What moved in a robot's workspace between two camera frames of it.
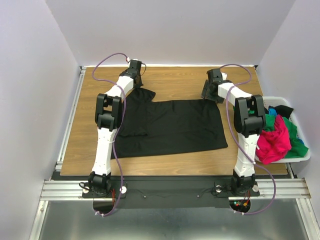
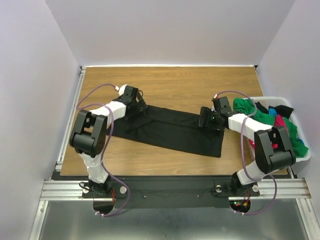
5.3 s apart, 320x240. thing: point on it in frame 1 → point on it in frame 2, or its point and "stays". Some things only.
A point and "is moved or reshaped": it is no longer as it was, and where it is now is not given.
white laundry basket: [273, 101] stays
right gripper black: [207, 91] → [204, 117]
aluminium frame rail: [57, 189] stays
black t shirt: [150, 127] is moved or reshaped
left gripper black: [140, 83] → [140, 106]
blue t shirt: [272, 111] stays
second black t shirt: [285, 111] stays
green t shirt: [298, 149] stays
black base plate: [169, 192] stays
